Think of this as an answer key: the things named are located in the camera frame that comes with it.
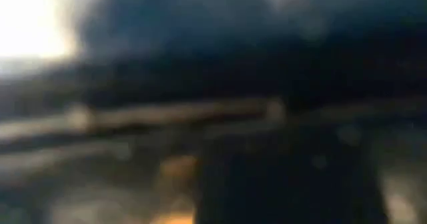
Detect black two-slot toaster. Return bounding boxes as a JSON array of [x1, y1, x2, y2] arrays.
[[0, 0, 427, 224]]

